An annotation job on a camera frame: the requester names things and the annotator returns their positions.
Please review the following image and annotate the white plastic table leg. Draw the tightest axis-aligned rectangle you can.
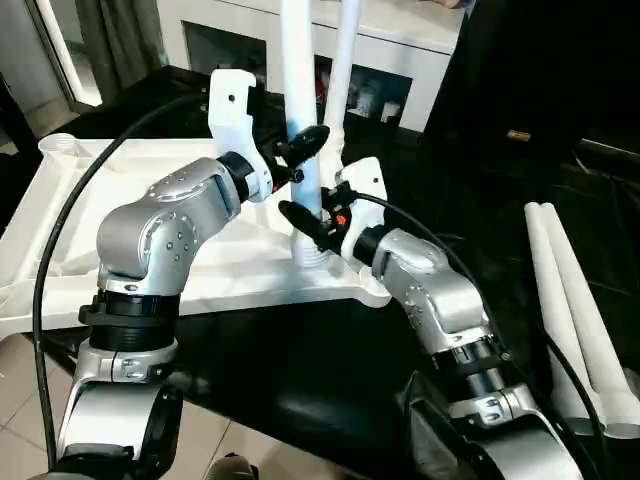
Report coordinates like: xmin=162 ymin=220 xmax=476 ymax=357
xmin=278 ymin=0 xmax=333 ymax=269
xmin=524 ymin=201 xmax=601 ymax=421
xmin=321 ymin=0 xmax=365 ymax=163
xmin=540 ymin=201 xmax=640 ymax=442

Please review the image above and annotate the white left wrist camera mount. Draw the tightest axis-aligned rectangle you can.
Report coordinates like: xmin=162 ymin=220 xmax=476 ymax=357
xmin=207 ymin=67 xmax=275 ymax=203

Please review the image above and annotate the white plastic table top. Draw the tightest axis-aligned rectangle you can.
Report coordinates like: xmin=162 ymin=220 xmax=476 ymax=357
xmin=0 ymin=134 xmax=393 ymax=337

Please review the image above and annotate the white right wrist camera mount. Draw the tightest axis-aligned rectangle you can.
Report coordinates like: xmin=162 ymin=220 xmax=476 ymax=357
xmin=334 ymin=157 xmax=388 ymax=263

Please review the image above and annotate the grey curtain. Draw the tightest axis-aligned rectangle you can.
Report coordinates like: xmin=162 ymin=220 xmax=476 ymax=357
xmin=74 ymin=0 xmax=167 ymax=103

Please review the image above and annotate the black mat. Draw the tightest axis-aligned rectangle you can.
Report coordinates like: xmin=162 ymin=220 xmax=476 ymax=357
xmin=0 ymin=65 xmax=640 ymax=480

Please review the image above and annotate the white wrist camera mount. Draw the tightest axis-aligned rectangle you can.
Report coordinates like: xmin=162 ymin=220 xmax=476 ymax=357
xmin=334 ymin=157 xmax=388 ymax=263
xmin=207 ymin=67 xmax=275 ymax=203

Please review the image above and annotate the black case with yellow label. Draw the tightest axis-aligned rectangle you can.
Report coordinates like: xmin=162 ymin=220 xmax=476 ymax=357
xmin=428 ymin=0 xmax=640 ymax=171

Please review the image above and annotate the white cabinet with glass doors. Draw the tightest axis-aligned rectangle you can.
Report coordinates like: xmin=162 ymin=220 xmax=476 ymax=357
xmin=155 ymin=0 xmax=469 ymax=133

